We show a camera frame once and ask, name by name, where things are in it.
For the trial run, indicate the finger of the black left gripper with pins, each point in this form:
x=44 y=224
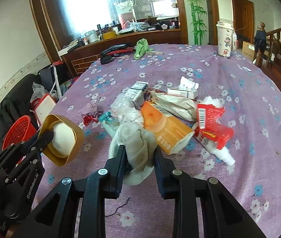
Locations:
x=38 y=142

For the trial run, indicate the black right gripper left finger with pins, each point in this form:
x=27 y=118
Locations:
x=105 y=183

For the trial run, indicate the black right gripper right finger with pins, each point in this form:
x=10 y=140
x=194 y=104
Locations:
x=175 y=184

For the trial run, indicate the gold white round container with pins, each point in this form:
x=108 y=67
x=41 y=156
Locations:
x=62 y=139

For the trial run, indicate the orange ointment box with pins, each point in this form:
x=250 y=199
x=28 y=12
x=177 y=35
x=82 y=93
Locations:
x=166 y=127

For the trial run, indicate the grey white cloth glove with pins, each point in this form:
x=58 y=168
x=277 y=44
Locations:
x=140 y=145

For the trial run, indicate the white tube with red label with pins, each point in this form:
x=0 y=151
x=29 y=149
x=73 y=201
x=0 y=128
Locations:
x=211 y=146

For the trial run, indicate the red white torn package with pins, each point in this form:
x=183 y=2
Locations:
x=208 y=116

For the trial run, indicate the beige paper bag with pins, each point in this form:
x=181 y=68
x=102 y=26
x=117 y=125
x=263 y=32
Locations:
x=182 y=107

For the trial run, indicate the clear plastic bag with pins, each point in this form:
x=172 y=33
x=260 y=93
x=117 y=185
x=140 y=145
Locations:
x=124 y=110
x=38 y=92

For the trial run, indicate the blue white small carton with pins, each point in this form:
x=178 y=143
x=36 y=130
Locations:
x=136 y=96

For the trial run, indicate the teal tissue pack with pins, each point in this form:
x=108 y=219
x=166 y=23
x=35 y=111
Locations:
x=109 y=123

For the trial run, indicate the red plastic basket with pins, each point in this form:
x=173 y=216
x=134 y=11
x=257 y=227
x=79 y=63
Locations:
x=21 y=130

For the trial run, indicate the black thread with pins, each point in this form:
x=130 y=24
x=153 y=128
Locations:
x=121 y=206

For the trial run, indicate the red white lidded box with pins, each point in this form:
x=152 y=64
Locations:
x=41 y=106

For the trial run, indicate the clear plastic bag on sofa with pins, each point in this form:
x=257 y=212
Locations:
x=38 y=92

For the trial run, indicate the red candy wrapper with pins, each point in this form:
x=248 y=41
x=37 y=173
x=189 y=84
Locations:
x=89 y=113

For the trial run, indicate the purple floral tablecloth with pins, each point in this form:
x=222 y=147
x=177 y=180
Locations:
x=252 y=104

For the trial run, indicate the white medicine box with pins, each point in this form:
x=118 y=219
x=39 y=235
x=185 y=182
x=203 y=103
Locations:
x=187 y=88

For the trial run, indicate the black car key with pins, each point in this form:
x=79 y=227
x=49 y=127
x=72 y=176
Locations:
x=106 y=59

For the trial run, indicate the black red pouch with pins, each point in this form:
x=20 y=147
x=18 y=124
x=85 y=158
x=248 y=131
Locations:
x=117 y=49

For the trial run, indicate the green cloth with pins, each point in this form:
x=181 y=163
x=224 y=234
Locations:
x=142 y=46

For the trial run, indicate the cardboard box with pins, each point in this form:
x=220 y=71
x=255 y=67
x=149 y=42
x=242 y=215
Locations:
x=248 y=50

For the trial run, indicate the wooden door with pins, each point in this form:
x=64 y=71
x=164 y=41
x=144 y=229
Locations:
x=243 y=19

